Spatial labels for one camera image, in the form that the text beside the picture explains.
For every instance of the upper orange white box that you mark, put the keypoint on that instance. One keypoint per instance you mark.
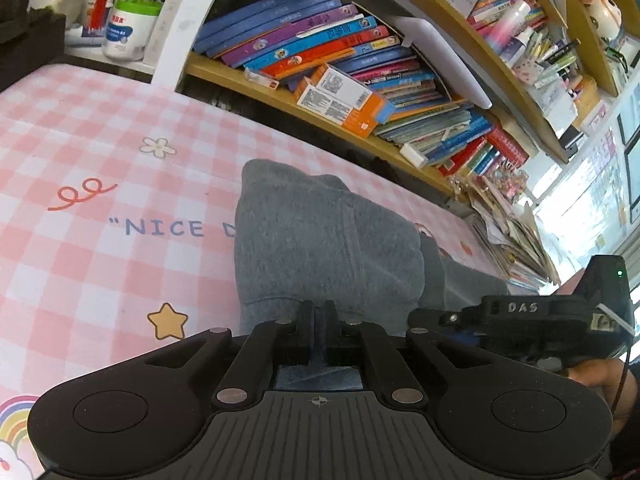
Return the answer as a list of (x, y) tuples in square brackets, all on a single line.
[(352, 93)]

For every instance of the white power adapter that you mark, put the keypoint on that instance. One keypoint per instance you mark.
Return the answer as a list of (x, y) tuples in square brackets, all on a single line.
[(413, 156)]

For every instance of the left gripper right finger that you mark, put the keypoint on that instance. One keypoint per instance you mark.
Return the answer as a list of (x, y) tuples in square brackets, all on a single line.
[(361, 356)]

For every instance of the row of leaning books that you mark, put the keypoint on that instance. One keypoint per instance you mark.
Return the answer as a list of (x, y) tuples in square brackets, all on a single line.
[(281, 42)]

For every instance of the white jar green lid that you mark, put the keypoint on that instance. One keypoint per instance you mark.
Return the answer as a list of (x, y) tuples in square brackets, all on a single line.
[(129, 28)]

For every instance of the white tablet on books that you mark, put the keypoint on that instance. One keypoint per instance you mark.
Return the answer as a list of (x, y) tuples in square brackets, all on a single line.
[(422, 35)]

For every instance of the orange white box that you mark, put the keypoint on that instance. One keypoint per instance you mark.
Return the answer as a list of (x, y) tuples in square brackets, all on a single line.
[(352, 93), (310, 98)]

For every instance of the red dictionary books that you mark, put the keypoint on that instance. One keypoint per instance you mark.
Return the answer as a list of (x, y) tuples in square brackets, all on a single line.
[(486, 152)]

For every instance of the lower orange white box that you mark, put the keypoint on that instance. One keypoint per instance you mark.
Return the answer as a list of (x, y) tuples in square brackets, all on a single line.
[(310, 98)]

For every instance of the pink cartoon desk mat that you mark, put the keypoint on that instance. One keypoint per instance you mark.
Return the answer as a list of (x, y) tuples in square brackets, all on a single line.
[(117, 227)]

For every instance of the person right hand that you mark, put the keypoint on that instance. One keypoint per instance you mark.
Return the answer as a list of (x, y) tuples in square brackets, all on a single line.
[(619, 387)]

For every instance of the grey sweatpants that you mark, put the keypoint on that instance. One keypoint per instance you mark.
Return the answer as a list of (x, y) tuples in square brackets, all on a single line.
[(310, 238)]

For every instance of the wooden bookshelf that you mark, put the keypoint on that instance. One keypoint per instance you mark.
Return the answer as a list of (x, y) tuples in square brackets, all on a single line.
[(538, 118)]

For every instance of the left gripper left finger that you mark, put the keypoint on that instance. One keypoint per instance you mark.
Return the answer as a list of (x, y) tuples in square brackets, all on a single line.
[(251, 372)]

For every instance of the stack of magazines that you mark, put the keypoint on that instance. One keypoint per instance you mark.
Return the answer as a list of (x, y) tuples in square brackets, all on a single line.
[(512, 240)]

